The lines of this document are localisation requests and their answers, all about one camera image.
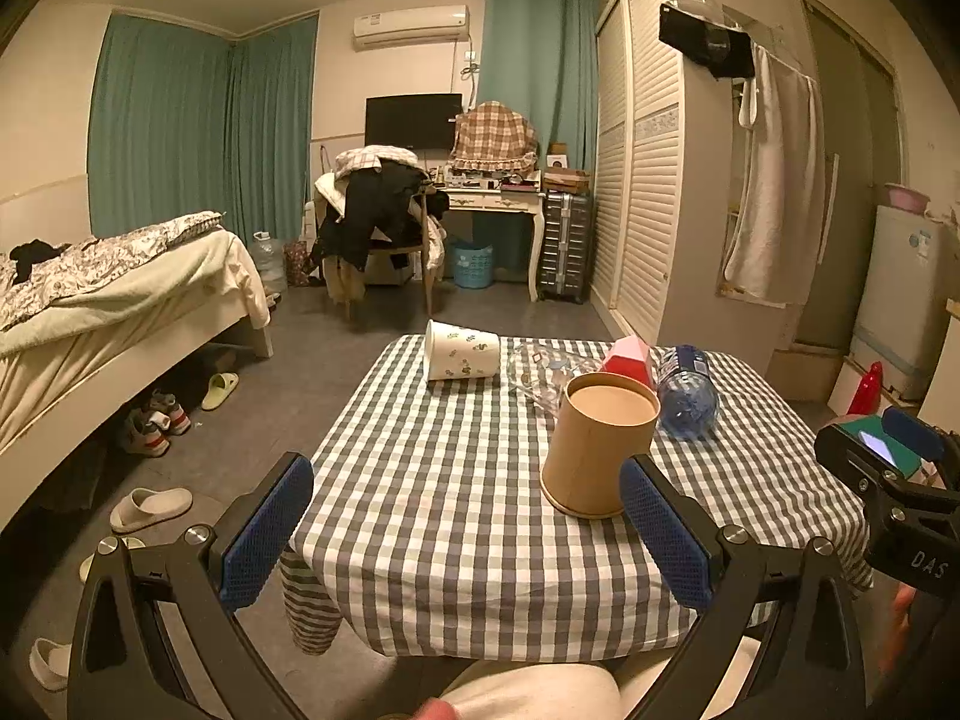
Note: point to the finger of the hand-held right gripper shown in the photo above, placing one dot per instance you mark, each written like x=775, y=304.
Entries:
x=844, y=457
x=915, y=431

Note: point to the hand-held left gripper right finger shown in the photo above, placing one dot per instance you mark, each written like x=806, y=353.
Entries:
x=664, y=540

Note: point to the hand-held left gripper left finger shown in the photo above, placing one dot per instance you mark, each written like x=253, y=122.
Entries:
x=266, y=536

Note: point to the white floral paper cup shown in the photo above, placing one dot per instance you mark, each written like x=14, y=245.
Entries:
x=459, y=354

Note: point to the brown paper cup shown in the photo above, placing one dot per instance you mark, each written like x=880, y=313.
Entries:
x=592, y=457

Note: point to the person's right hand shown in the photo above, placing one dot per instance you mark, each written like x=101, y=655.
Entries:
x=894, y=630

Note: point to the red bottle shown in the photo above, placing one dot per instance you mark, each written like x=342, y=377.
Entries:
x=870, y=390

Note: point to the cream slipper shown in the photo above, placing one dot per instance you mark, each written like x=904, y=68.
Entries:
x=49, y=664
x=94, y=562
x=150, y=508
x=220, y=390

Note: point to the white washing machine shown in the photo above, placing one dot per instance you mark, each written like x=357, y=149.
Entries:
x=900, y=292

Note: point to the blue plastic water bottle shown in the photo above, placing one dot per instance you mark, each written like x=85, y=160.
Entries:
x=686, y=397

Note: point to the white red sneaker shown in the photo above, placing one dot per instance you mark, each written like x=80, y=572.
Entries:
x=142, y=435
x=171, y=412

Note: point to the red pink carton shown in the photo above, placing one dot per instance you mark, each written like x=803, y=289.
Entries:
x=626, y=361

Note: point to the checkered cloth table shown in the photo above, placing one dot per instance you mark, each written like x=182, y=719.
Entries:
x=450, y=510

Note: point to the person's legs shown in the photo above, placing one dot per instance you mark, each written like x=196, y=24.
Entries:
x=540, y=694

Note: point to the white bed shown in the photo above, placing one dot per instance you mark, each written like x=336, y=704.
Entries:
x=187, y=345

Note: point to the pink basin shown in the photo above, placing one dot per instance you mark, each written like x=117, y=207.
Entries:
x=906, y=196

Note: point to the grey door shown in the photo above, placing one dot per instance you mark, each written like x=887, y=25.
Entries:
x=847, y=187

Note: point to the cream blanket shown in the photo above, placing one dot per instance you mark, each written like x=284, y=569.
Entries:
x=150, y=307

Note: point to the white towel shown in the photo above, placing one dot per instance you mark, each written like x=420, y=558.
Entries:
x=772, y=195

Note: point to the clear water jug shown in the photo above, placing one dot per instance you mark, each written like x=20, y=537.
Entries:
x=268, y=262

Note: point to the dark red bag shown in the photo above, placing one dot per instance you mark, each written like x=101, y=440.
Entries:
x=298, y=264

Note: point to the grey suitcase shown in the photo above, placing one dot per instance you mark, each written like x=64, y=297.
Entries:
x=564, y=247

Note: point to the floral duvet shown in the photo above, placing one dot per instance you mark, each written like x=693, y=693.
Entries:
x=97, y=262

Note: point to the blue laundry basket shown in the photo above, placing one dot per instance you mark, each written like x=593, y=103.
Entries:
x=471, y=266

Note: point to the wooden chair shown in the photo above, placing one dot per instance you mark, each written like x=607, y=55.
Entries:
x=427, y=240

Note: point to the black clothes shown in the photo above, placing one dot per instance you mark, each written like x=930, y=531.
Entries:
x=375, y=210

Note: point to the white slatted wardrobe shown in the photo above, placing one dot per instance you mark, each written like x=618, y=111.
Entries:
x=645, y=165

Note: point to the black cloth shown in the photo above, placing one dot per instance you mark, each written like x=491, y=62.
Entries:
x=34, y=255

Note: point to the cardboard box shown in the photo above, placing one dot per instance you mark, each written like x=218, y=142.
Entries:
x=566, y=180

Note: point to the white desk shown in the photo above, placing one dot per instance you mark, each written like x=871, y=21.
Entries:
x=491, y=202

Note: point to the plaid shirt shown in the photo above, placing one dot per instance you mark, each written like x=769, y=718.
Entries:
x=371, y=159

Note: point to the wide green curtain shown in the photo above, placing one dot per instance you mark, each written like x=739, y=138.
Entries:
x=165, y=120

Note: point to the plaid cloth cover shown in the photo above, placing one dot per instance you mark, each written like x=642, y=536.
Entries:
x=495, y=135

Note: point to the black television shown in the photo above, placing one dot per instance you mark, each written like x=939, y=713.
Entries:
x=409, y=120

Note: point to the black hanging bag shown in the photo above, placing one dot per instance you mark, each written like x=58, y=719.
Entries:
x=705, y=37

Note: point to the narrow green curtain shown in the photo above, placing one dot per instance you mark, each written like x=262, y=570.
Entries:
x=540, y=60

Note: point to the white air conditioner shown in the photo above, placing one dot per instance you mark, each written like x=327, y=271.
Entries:
x=411, y=26

